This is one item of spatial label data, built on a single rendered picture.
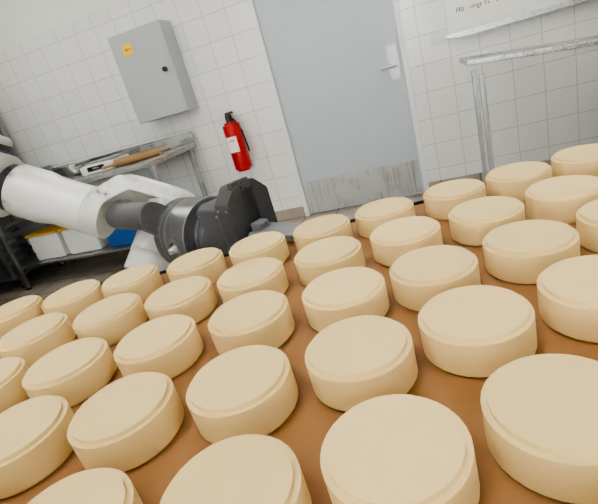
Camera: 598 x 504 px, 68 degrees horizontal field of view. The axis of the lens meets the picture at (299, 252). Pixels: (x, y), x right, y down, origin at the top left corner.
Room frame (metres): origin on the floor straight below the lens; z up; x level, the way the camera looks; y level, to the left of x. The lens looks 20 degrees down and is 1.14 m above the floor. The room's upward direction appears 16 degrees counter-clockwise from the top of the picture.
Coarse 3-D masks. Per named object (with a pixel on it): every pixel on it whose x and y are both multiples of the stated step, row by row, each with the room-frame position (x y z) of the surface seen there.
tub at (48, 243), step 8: (40, 232) 4.12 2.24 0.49; (48, 232) 4.03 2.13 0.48; (56, 232) 4.04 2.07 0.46; (32, 240) 4.13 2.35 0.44; (40, 240) 4.10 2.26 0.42; (48, 240) 4.06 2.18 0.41; (56, 240) 4.03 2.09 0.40; (64, 240) 4.07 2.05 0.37; (40, 248) 4.11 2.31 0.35; (48, 248) 4.08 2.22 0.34; (56, 248) 4.05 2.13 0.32; (64, 248) 4.03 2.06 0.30; (40, 256) 4.13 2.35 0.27; (48, 256) 4.10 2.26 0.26; (56, 256) 4.06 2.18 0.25
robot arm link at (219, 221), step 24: (240, 192) 0.44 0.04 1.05; (264, 192) 0.45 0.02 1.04; (168, 216) 0.50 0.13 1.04; (192, 216) 0.48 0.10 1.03; (216, 216) 0.44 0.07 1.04; (240, 216) 0.42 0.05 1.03; (264, 216) 0.44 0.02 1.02; (168, 240) 0.49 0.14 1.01; (192, 240) 0.47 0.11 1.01; (216, 240) 0.45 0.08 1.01
